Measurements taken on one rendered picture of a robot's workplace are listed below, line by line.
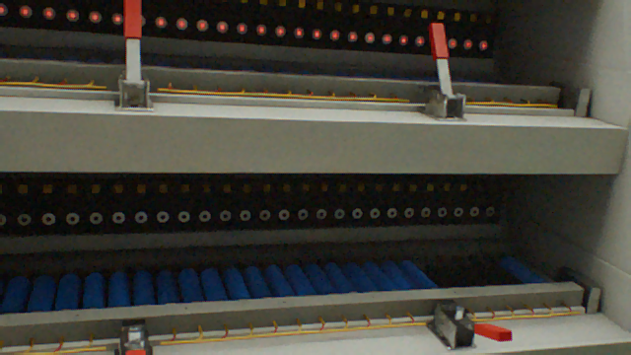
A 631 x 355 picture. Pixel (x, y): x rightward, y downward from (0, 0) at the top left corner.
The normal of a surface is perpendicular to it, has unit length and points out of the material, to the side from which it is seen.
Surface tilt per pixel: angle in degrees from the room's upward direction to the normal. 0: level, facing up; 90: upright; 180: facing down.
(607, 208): 90
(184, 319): 111
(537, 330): 21
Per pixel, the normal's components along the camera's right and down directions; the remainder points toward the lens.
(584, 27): -0.95, 0.00
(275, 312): 0.29, 0.29
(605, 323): 0.08, -0.96
